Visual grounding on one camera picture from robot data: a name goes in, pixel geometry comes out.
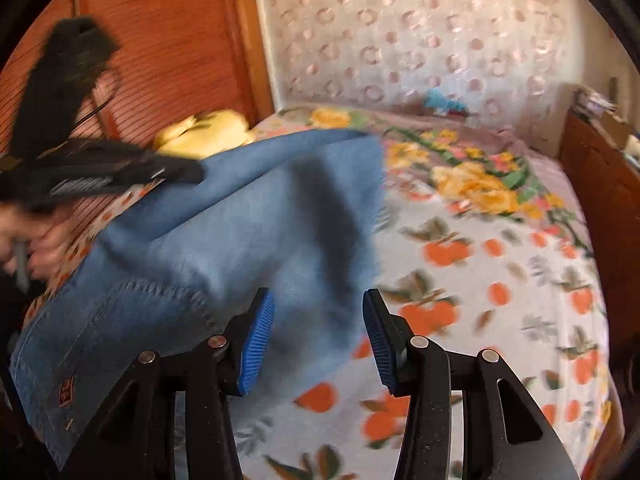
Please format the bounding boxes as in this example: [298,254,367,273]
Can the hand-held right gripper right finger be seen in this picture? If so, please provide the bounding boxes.
[362,289,581,480]

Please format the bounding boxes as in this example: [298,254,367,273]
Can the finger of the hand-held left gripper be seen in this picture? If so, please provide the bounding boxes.
[47,145,207,198]

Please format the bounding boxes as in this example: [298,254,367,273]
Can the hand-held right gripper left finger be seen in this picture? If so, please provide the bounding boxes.
[62,287,277,480]

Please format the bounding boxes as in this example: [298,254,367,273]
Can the blue denim pants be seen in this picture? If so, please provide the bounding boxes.
[10,127,386,471]

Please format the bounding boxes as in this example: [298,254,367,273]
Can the person's left hand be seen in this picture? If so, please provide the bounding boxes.
[0,207,73,281]

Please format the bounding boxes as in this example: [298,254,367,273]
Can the yellow plush toy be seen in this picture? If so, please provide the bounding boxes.
[152,109,256,158]

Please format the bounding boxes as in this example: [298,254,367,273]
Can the orange fruit print bedsheet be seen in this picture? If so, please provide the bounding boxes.
[25,180,613,480]

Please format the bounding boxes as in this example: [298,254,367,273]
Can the floral blanket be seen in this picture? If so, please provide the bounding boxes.
[250,105,593,241]

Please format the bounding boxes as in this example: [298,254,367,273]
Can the blue plastic bag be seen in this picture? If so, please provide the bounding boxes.
[424,89,468,113]

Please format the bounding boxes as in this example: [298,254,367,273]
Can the wooden cabinet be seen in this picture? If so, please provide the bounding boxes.
[557,110,640,341]

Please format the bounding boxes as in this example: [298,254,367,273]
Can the circle pattern sheer curtain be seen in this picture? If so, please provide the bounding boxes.
[252,0,596,121]

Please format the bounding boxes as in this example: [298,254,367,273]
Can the stack of papers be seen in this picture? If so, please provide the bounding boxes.
[572,85,616,116]

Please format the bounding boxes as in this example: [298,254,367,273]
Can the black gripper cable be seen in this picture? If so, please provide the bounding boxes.
[75,67,123,126]

